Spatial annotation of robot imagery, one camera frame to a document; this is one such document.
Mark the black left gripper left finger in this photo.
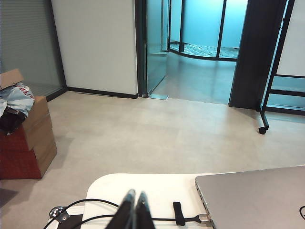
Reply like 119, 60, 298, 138
103, 189, 137, 229

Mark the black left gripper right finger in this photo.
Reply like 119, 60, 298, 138
133, 190, 156, 229

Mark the black charging cable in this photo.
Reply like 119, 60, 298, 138
57, 199, 214, 229

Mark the silver Dell laptop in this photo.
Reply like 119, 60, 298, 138
194, 165, 305, 229

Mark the large brown cardboard box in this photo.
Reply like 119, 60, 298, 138
22, 95, 58, 178

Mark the red box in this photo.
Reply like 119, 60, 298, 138
0, 125, 42, 180

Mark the black bag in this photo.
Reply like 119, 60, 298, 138
0, 106, 27, 137

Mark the grey plastic bag red print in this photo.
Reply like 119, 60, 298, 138
0, 82, 36, 120

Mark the small open cardboard box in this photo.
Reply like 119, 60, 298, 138
0, 69, 26, 91

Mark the silver studded disc on bracket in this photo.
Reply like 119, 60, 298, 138
48, 205, 84, 229

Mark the glass door with black frame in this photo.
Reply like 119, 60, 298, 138
144, 0, 172, 100

